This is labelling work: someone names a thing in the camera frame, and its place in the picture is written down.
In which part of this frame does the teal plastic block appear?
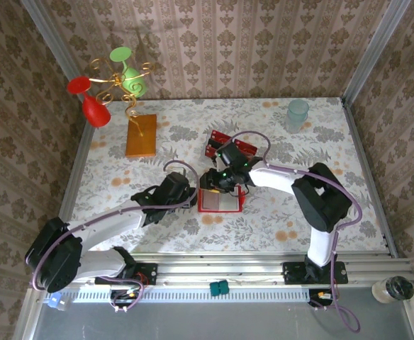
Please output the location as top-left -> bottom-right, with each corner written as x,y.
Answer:
209,280 -> 230,298

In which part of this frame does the green plastic wine glass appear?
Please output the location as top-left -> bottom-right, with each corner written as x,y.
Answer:
108,46 -> 148,100

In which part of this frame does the red card holder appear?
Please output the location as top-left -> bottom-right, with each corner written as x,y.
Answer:
196,185 -> 247,214

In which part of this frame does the floral table cover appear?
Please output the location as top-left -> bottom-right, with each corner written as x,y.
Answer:
72,97 -> 388,254

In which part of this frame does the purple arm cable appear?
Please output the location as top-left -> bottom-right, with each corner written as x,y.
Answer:
223,130 -> 364,334
31,159 -> 199,315

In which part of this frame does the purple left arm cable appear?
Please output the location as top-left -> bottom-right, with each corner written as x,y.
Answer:
31,159 -> 199,315

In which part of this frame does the aluminium table side rail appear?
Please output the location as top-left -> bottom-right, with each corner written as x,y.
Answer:
340,97 -> 399,259
60,122 -> 96,222

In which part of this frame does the aluminium frame post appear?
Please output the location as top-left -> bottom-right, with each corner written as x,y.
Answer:
20,0 -> 95,128
340,0 -> 413,106

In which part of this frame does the grey metal panel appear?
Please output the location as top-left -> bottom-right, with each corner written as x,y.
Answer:
33,300 -> 414,340

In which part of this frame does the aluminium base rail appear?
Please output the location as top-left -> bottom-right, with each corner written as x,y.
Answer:
29,250 -> 414,290

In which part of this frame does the black control box with wires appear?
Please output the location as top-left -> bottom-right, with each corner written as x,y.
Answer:
308,287 -> 335,312
108,287 -> 145,313

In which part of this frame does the clear jar black lid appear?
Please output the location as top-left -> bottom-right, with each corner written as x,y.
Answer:
371,275 -> 414,305

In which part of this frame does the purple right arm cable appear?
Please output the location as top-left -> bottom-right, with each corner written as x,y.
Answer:
223,130 -> 364,334

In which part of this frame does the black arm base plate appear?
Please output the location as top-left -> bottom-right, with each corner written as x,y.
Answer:
94,262 -> 159,286
282,261 -> 349,285

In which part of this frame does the gold wire rack wooden base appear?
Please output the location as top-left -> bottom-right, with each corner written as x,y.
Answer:
89,57 -> 158,159

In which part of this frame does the white slotted cable tray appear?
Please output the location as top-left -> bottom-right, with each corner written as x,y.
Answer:
43,285 -> 313,304

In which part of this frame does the red plastic wine glass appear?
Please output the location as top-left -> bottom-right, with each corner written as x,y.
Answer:
67,75 -> 112,129

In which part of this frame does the pale blue plastic cup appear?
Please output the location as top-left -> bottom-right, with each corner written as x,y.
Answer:
284,98 -> 311,135

